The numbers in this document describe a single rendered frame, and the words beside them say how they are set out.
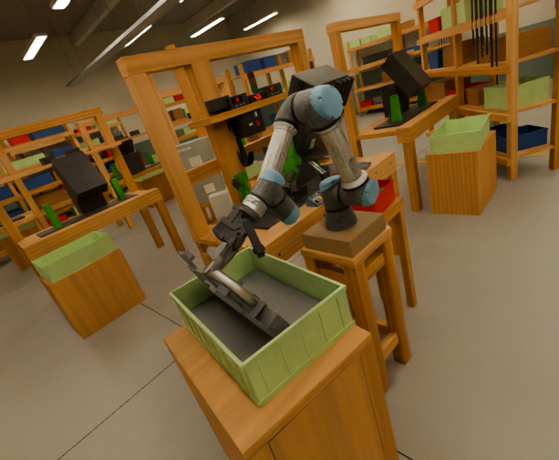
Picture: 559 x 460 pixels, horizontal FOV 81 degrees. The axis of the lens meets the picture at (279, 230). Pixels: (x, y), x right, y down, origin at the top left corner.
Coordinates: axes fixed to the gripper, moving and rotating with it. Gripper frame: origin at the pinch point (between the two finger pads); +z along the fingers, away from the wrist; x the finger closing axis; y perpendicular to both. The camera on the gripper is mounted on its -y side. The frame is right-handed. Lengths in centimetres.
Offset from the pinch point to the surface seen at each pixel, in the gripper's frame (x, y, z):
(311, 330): -11.5, -32.4, -1.2
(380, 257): -60, -45, -50
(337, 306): -14.9, -35.8, -12.5
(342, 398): -22, -52, 11
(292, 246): -78, -4, -36
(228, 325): -33.7, -6.2, 12.9
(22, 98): -613, 904, -125
